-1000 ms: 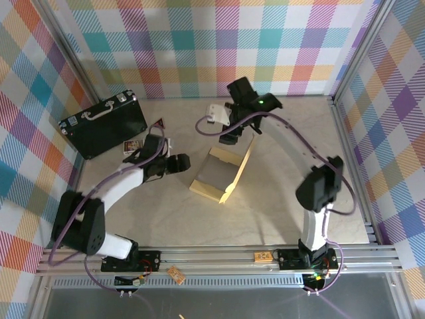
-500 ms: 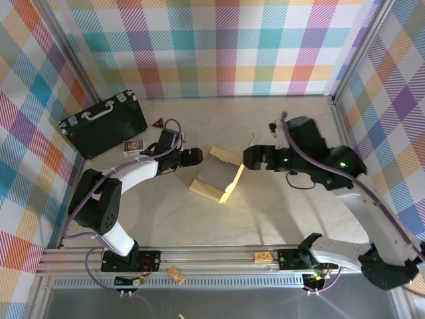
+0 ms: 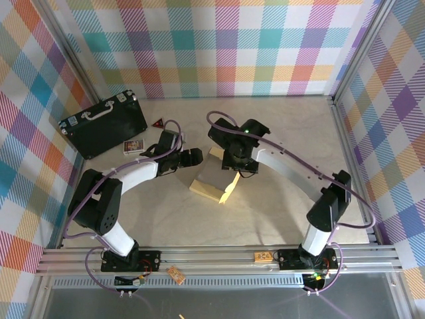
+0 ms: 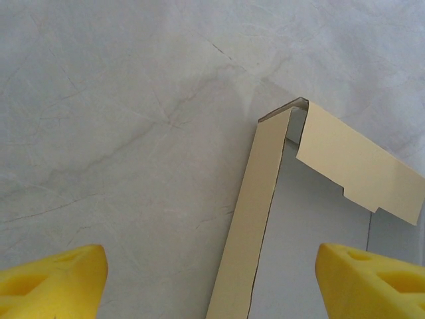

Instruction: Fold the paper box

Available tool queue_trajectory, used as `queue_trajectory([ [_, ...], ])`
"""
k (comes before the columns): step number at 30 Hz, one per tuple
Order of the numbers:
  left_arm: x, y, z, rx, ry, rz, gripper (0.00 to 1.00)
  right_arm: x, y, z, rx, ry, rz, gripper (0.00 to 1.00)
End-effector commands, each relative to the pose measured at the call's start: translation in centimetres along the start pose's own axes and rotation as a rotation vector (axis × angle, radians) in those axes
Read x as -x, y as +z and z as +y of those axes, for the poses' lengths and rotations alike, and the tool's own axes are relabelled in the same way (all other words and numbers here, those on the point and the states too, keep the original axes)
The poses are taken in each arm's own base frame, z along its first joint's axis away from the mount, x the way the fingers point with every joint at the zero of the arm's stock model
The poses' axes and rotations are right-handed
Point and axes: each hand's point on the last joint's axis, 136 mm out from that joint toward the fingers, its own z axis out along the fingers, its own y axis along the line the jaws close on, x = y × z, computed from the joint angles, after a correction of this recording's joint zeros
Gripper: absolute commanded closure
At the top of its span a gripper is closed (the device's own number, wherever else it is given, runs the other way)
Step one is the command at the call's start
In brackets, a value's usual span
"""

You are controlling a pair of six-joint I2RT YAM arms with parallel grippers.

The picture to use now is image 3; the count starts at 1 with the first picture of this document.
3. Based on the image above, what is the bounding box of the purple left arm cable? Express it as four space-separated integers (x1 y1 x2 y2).
64 119 184 294

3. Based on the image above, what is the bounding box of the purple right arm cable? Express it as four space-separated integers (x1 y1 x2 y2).
205 110 378 296

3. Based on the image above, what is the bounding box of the aluminium side rail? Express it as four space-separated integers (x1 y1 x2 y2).
56 154 86 249
327 94 381 247

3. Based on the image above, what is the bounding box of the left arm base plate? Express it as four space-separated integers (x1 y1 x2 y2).
100 249 163 273

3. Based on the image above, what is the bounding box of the small orange circuit board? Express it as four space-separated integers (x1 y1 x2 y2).
167 265 185 286

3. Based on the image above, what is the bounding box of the small printed card box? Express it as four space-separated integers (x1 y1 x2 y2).
122 139 147 156

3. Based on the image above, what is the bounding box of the white paper box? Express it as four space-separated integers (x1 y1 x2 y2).
189 148 242 206

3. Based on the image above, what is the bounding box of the grey metal sheet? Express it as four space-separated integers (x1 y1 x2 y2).
31 274 416 319

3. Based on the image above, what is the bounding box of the small wired connector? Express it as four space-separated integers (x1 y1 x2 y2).
114 274 149 287
303 270 329 283

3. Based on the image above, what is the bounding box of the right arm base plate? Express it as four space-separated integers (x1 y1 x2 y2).
277 248 339 270

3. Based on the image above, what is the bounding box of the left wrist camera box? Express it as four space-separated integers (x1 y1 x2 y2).
169 132 186 149

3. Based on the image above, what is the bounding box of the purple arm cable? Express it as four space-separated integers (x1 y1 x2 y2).
64 119 184 294
205 110 378 296

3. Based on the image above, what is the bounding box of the black briefcase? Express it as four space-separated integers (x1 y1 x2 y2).
58 89 149 161

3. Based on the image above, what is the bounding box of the aluminium mounting rail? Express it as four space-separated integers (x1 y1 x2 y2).
35 244 403 277

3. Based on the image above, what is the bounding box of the aluminium frame post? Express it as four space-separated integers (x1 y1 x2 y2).
39 0 104 102
330 0 396 104

